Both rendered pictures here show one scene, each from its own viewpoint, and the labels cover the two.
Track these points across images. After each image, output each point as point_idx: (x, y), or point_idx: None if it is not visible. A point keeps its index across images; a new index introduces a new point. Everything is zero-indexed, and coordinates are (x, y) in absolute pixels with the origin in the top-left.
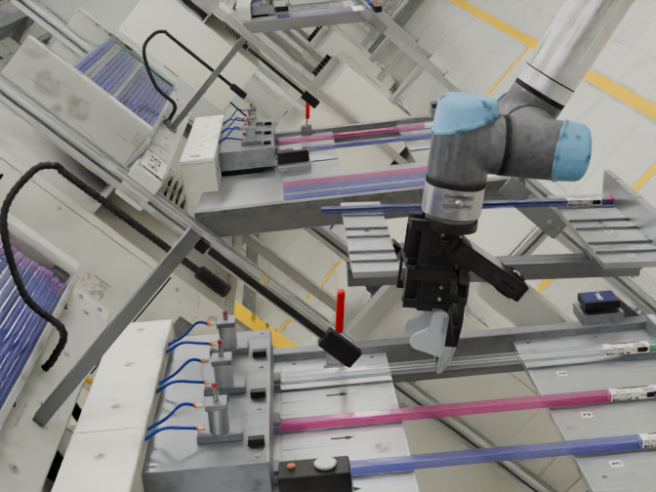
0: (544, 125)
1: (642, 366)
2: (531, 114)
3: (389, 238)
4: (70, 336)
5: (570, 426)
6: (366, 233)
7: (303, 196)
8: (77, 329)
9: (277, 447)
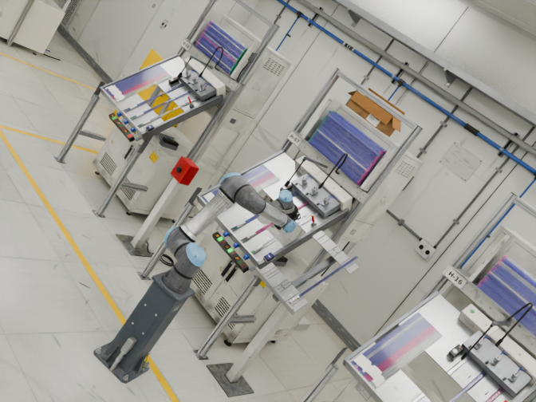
0: (270, 203)
1: (254, 247)
2: (276, 207)
3: (327, 250)
4: (348, 184)
5: (258, 223)
6: (335, 250)
7: (412, 316)
8: (351, 187)
9: (302, 199)
